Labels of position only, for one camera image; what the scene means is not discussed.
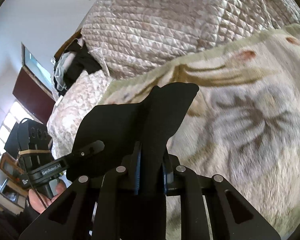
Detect quilted beige comforter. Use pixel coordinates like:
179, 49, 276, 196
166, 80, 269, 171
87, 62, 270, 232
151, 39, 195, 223
81, 0, 300, 79

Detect floral fleece blanket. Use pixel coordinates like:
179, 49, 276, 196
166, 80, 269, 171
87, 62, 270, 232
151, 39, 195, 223
101, 24, 300, 239

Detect dark clothes pile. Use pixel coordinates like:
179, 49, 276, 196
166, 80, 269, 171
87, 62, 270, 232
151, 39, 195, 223
53, 37, 102, 96

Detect black pants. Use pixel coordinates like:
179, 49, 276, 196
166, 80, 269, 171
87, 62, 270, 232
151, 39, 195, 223
67, 82, 199, 239

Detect person's left hand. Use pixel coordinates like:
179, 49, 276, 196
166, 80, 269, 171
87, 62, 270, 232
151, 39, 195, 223
29, 180, 66, 214

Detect dark red wooden door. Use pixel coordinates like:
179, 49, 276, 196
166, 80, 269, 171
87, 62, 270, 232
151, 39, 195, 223
12, 44, 55, 124

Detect floral pink pillow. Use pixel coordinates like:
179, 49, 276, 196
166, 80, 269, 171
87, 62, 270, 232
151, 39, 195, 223
47, 70, 113, 159

